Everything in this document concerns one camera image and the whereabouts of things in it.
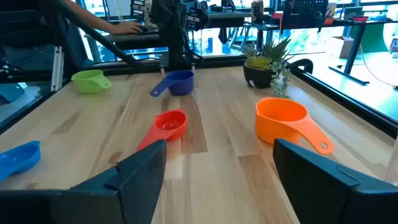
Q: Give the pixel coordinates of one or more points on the grey desk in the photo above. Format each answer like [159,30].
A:
[133,39]

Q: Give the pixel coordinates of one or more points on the silver aluminium post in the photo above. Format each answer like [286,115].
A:
[57,68]

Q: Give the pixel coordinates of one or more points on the dark purple measuring cup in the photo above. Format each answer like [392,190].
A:
[180,85]

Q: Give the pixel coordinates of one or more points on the red measuring cup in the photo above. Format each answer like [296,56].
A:
[169,124]

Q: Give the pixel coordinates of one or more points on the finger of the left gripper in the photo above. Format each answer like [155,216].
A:
[138,8]
[196,18]

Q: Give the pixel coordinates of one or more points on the orange measuring cup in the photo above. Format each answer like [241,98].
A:
[276,124]

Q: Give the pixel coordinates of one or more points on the black background desk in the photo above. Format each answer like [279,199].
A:
[354,48]

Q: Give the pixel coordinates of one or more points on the potted succulent plant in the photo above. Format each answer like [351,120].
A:
[258,77]

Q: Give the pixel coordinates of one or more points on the cardboard box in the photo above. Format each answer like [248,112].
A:
[340,46]

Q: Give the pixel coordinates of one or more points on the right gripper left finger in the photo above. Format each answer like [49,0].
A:
[133,186]

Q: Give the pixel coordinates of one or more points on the person's hand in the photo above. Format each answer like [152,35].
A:
[129,28]

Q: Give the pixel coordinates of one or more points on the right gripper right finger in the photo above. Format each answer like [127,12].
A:
[326,193]

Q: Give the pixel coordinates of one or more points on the person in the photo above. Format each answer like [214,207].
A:
[31,59]

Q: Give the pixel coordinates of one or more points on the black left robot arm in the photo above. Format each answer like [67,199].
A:
[175,53]

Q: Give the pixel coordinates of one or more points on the black pegboard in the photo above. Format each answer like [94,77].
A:
[304,12]

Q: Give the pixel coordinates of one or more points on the person's forearm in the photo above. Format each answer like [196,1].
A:
[90,17]

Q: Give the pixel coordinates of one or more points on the blue measuring cup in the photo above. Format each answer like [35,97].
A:
[18,158]

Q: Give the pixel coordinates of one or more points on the green measuring cup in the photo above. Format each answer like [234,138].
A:
[90,84]

